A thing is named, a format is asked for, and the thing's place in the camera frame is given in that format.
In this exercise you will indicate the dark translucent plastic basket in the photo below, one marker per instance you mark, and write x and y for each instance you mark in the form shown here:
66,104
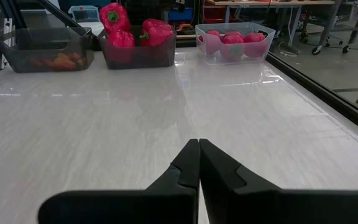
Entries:
17,46
166,59

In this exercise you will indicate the clear plastic basket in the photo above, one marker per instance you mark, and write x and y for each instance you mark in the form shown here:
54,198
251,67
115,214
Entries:
267,54

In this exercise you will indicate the blue storage box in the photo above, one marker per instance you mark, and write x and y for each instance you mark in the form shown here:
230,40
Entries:
180,15

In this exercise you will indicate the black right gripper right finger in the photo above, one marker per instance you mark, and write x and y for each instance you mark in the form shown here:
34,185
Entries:
225,189

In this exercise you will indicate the black diagonal frame beam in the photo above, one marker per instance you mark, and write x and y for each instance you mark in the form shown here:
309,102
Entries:
57,12

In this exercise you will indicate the red bell pepper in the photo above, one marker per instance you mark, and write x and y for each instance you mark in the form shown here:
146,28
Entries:
157,31
121,40
114,17

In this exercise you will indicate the silver aluminium extrusion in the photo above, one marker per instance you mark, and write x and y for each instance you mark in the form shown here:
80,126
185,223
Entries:
8,40

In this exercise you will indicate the orange tool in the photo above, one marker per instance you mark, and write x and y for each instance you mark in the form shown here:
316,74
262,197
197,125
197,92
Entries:
185,27

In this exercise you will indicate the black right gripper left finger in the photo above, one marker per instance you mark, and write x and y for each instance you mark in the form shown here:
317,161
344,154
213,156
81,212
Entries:
179,177

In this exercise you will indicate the small red chili pepper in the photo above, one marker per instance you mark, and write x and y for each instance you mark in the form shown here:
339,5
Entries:
40,63
74,57

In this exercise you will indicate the clear storage box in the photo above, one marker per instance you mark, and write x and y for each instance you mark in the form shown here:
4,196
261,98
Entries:
84,14

